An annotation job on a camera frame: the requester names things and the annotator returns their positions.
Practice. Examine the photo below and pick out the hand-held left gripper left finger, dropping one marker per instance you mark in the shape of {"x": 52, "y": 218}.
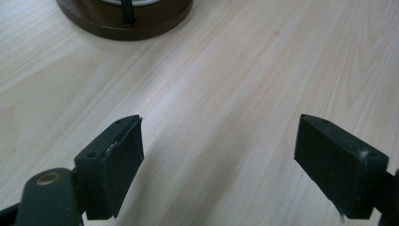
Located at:
{"x": 106, "y": 169}

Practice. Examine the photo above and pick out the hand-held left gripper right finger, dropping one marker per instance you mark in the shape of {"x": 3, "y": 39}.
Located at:
{"x": 338, "y": 169}

